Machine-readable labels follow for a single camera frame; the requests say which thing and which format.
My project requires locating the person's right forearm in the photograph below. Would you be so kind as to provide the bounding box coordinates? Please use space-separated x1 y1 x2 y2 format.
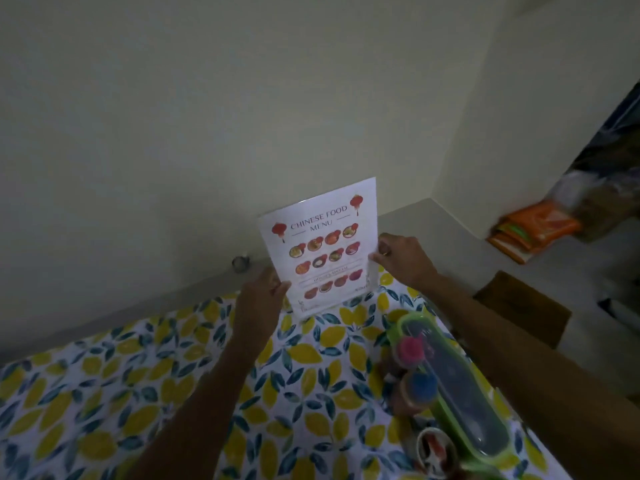
418 274 640 480

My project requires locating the clear plastic bag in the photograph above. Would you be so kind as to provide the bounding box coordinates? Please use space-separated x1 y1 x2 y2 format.
547 169 603 218

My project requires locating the white and red capped bottle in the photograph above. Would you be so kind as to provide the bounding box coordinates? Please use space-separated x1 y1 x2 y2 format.
413 427 462 480

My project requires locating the pink capped sauce bottle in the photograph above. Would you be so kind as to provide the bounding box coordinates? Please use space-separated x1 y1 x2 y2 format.
376 336 427 383

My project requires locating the menu card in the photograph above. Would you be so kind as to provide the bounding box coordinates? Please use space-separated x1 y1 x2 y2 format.
256 177 382 320

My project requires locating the brown mat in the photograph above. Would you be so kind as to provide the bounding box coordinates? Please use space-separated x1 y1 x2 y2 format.
472 270 573 349

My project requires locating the person's left hand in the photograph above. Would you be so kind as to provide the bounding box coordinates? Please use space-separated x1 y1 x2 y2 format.
233 267 292 346

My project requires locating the flat orange and green packet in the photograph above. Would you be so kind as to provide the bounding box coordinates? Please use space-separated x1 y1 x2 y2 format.
486 221 536 266

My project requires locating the green container with clear lid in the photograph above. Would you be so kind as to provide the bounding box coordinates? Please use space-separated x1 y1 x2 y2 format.
385 312 524 480

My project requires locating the dark patterned hanging cloth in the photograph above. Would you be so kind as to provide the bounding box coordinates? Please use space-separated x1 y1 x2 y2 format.
565 81 640 241

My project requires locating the blue capped sauce bottle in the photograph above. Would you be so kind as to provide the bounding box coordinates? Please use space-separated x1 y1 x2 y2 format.
389 370 441 420

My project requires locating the person's right hand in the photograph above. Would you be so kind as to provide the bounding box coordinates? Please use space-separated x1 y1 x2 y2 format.
368 233 442 296

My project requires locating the white and black object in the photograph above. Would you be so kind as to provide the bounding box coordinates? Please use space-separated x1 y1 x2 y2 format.
596 293 640 329

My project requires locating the person's left forearm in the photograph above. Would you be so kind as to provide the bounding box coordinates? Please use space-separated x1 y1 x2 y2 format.
124 335 277 480

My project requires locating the lemon print tablecloth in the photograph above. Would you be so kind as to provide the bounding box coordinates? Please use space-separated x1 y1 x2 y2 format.
0 267 574 480

